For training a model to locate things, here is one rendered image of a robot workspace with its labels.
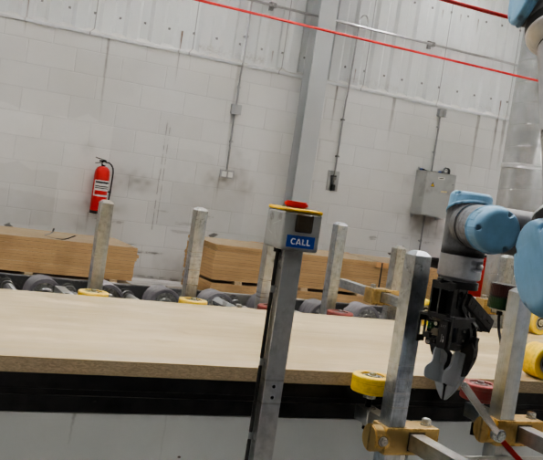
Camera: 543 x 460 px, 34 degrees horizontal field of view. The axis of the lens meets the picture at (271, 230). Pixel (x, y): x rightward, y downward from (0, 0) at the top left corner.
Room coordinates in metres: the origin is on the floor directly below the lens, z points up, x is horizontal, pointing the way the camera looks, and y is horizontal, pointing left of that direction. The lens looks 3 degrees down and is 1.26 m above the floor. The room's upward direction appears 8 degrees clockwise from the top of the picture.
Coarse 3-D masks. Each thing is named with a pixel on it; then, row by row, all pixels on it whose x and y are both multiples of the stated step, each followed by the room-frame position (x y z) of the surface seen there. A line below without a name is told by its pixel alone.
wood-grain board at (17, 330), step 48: (0, 288) 2.16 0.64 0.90; (0, 336) 1.62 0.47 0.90; (48, 336) 1.68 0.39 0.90; (96, 336) 1.75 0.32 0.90; (144, 336) 1.83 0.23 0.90; (192, 336) 1.91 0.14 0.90; (240, 336) 1.99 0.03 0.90; (336, 336) 2.19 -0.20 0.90; (384, 336) 2.31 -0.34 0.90; (480, 336) 2.58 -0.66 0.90; (528, 336) 2.74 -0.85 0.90; (336, 384) 1.76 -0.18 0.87; (432, 384) 1.86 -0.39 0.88; (528, 384) 1.97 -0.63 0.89
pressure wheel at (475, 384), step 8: (472, 384) 1.80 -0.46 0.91; (480, 384) 1.82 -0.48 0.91; (488, 384) 1.83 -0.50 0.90; (464, 392) 1.81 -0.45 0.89; (480, 392) 1.79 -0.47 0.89; (488, 392) 1.79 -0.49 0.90; (480, 400) 1.79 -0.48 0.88; (488, 400) 1.79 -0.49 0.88; (472, 424) 1.82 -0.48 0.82; (472, 432) 1.82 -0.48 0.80
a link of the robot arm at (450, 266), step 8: (440, 256) 1.52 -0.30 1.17; (448, 256) 1.50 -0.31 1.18; (456, 256) 1.49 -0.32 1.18; (464, 256) 1.49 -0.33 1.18; (440, 264) 1.52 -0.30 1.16; (448, 264) 1.50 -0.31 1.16; (456, 264) 1.49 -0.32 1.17; (464, 264) 1.49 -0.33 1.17; (472, 264) 1.49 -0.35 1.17; (480, 264) 1.51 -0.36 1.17; (440, 272) 1.51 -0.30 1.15; (448, 272) 1.50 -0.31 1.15; (456, 272) 1.49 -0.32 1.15; (464, 272) 1.49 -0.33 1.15; (472, 272) 1.49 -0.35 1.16; (480, 272) 1.51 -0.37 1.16; (448, 280) 1.50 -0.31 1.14; (456, 280) 1.50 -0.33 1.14; (464, 280) 1.50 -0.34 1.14; (472, 280) 1.50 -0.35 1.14
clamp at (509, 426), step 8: (480, 416) 1.69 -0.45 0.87; (520, 416) 1.73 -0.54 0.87; (480, 424) 1.68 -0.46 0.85; (496, 424) 1.67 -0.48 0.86; (504, 424) 1.67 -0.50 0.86; (512, 424) 1.68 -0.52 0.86; (520, 424) 1.69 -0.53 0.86; (528, 424) 1.70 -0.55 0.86; (536, 424) 1.71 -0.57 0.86; (480, 432) 1.68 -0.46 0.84; (488, 432) 1.66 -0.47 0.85; (512, 432) 1.68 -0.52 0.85; (480, 440) 1.68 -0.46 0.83; (488, 440) 1.67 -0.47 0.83; (512, 440) 1.68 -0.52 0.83
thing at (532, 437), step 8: (472, 408) 1.81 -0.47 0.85; (488, 408) 1.81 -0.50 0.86; (472, 416) 1.81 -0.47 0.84; (520, 432) 1.68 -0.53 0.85; (528, 432) 1.66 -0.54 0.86; (536, 432) 1.66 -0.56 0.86; (520, 440) 1.68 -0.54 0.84; (528, 440) 1.66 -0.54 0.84; (536, 440) 1.64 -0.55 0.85; (536, 448) 1.64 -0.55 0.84
